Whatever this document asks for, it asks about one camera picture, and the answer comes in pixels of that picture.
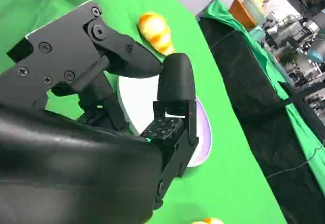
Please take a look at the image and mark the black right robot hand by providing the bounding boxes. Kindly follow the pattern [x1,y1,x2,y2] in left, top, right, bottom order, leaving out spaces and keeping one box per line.
[0,0,200,224]

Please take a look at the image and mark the lilac plate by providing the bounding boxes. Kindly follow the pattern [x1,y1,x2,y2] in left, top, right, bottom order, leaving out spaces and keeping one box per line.
[117,75,213,169]

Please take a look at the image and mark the green table cloth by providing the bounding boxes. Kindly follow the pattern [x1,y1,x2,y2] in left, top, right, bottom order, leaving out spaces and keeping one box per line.
[0,0,289,224]

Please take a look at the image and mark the black fabric side panel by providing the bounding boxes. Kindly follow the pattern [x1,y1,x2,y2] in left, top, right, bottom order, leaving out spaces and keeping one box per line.
[197,18,325,224]

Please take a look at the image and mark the green cloth on neighbouring desk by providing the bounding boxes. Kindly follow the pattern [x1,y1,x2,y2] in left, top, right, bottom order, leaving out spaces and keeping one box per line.
[197,0,325,189]

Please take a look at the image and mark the orange box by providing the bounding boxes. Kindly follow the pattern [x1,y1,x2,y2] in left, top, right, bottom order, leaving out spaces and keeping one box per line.
[228,0,257,29]

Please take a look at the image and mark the teal rounded object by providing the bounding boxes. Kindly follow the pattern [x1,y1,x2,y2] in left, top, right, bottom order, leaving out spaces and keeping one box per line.
[306,48,325,63]

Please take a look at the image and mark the thin black cable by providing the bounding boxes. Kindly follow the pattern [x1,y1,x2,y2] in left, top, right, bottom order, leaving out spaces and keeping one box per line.
[265,140,325,179]
[210,29,248,49]

